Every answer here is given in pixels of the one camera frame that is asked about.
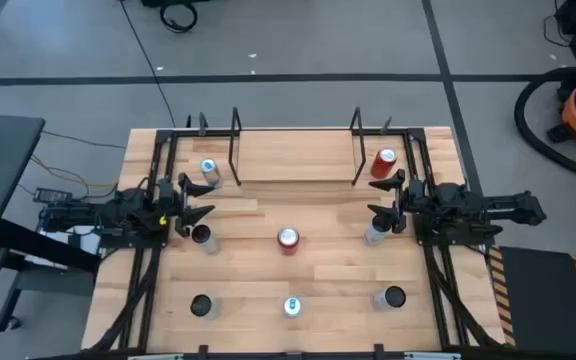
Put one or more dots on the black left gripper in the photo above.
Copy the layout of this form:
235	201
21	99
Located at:
168	200

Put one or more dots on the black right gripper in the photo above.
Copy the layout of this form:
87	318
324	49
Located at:
414	205

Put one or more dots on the white Celsius can teal print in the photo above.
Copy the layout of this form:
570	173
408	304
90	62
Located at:
201	305
201	234

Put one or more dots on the red Coca-Cola can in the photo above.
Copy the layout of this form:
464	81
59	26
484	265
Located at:
383	165
288	239

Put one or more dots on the white Celsius Peach Vibe can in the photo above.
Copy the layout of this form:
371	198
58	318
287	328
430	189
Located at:
374	235
393	297

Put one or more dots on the blue silver Red Bull can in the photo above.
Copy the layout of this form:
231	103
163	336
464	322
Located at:
292	306
209	166

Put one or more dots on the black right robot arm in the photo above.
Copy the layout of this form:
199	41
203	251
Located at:
468	205

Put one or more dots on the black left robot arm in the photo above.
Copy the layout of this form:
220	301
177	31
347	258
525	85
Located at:
118	210

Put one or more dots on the wooden shelf board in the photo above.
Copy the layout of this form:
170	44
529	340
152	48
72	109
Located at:
298	155

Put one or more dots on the small black table clamp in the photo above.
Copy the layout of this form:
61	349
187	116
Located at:
188	121

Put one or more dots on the white box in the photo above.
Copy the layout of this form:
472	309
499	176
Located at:
85	240

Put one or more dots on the orange vacuum cleaner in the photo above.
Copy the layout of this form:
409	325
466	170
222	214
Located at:
520	120

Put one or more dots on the silver aluminium bar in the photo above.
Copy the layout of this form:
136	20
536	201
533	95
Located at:
158	356
433	356

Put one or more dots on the black mat hazard stripes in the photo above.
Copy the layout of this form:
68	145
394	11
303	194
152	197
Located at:
543	300

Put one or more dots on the black metal shelf end frame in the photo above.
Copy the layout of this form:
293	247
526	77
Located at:
359	150
235	150

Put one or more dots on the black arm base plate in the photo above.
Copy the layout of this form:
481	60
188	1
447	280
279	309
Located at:
468	240
133	242

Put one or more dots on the black aluminium table frame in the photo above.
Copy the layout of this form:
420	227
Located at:
164	136

